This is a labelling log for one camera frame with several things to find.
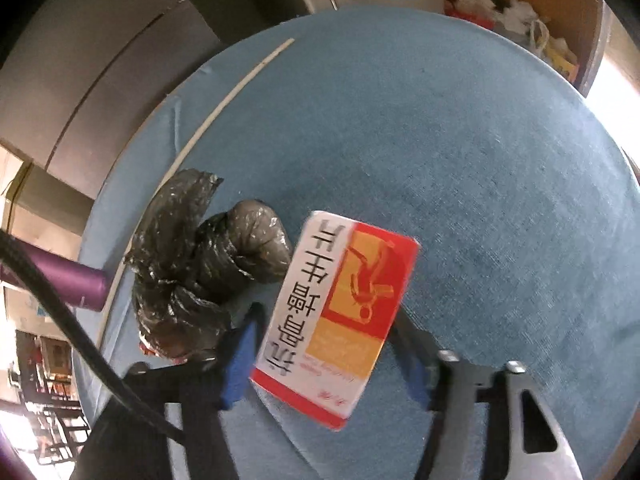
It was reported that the red and white box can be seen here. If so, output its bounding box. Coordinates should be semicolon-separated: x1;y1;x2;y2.
249;210;420;432

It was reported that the yellow shopping bag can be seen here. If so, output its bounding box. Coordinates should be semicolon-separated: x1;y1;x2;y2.
547;42;581;81

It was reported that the small white plastic bag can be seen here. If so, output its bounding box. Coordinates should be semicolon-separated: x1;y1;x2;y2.
452;0;498;16

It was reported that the black cable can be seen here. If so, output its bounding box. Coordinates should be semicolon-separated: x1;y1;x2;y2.
0;230;187;446

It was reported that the large white plastic bag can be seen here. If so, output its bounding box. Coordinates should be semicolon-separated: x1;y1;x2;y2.
500;0;551;51

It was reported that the red shopping bag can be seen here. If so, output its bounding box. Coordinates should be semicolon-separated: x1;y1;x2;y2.
445;2;496;28

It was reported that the long white stick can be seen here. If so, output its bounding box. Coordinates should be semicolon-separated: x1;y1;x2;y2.
95;38;296;351

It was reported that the black plastic bag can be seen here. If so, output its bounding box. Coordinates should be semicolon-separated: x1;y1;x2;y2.
124;168;293;361

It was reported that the cardboard box of clutter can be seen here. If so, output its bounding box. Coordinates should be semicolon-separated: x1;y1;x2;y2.
495;0;613;98

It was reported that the blue tablecloth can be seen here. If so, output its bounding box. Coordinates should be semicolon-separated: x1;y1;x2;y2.
72;6;640;480

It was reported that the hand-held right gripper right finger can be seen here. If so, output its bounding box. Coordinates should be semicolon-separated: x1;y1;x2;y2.
387;310;583;480

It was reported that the purple thermos bottle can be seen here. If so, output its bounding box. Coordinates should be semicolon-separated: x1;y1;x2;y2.
0;240;110;312

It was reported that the dark wooden chair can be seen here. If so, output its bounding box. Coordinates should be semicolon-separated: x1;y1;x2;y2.
10;330;93;461

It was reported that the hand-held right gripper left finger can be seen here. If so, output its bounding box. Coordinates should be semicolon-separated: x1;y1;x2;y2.
75;301;268;480

